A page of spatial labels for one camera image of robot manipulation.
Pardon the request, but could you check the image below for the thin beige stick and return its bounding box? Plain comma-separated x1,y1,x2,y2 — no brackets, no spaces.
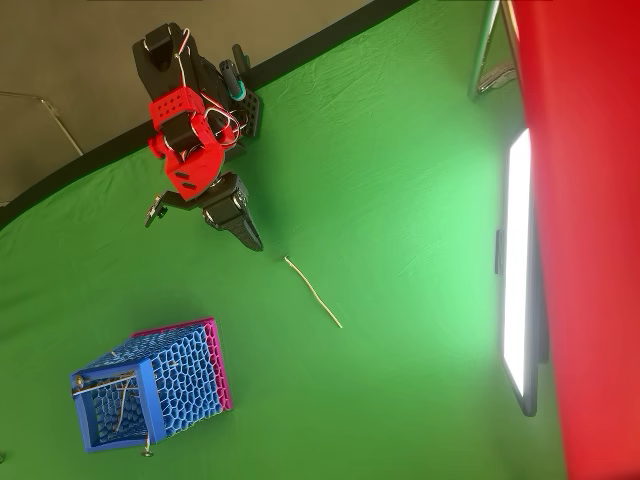
282,255,345,330

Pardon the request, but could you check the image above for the blue honeycomb mesh basket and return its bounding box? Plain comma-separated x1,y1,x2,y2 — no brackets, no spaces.
69,323,226,454

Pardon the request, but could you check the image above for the black and teal clamp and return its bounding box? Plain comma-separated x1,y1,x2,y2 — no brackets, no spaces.
218,43,251,104

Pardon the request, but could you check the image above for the green cloth with black border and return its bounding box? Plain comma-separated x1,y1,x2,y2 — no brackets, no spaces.
0,0,569,480

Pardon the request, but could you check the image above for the bright LED light panel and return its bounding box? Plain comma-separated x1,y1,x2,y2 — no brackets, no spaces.
494,127,551,419

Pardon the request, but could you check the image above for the silver metal stand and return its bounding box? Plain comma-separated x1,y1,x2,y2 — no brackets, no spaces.
467,0,521,104

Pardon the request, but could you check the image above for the red fabric sheet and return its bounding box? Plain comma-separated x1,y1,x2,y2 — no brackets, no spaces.
509,0,640,480

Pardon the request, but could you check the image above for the wrist camera board on bracket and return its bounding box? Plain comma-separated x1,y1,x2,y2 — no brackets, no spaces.
143,192,199,229

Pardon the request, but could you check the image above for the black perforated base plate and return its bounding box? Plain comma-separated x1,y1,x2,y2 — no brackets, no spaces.
234,89,265,141

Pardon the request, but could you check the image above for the thin grey floor cable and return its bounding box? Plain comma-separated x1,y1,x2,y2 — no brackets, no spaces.
0,91,85,157

